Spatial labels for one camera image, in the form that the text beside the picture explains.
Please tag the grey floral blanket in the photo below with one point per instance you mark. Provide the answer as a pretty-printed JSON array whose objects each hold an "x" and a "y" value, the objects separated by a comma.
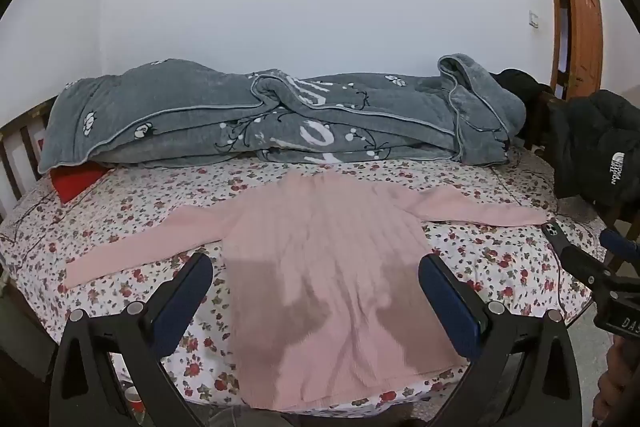
[{"x": 181, "y": 113}]

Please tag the pink knit sweater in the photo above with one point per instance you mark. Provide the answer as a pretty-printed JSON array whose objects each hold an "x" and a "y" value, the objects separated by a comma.
[{"x": 326, "y": 305}]

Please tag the wooden door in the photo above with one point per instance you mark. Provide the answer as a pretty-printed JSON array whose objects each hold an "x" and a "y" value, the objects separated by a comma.
[{"x": 578, "y": 52}]

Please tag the white wall switch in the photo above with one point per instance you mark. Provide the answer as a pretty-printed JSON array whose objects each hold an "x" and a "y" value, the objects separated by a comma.
[{"x": 533, "y": 19}]

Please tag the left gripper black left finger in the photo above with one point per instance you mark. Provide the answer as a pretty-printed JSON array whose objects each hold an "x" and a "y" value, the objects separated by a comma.
[{"x": 85, "y": 390}]

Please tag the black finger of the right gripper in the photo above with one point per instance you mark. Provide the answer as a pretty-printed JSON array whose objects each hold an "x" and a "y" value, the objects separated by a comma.
[{"x": 619, "y": 245}]

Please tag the wooden headboard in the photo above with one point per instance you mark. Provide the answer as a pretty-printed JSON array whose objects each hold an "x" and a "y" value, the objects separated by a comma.
[{"x": 21, "y": 145}]

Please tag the person's right hand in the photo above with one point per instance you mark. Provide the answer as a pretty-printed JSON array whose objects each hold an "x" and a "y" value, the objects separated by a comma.
[{"x": 622, "y": 362}]

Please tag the black garment on chair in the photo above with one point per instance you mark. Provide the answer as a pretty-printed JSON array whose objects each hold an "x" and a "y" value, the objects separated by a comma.
[{"x": 535, "y": 97}]

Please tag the red pillow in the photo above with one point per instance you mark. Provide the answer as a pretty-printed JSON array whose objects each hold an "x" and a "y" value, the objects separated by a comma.
[{"x": 69, "y": 182}]

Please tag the red paper cup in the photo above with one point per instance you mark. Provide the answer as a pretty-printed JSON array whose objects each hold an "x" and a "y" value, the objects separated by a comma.
[{"x": 135, "y": 403}]

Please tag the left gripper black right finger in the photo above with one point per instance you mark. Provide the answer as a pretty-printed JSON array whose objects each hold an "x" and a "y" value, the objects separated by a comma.
[{"x": 522, "y": 370}]

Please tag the floral bed sheet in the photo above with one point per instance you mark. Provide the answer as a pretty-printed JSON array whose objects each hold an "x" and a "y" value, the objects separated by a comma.
[{"x": 514, "y": 266}]

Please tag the black smartphone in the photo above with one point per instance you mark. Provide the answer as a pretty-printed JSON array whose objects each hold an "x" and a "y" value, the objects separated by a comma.
[{"x": 555, "y": 236}]

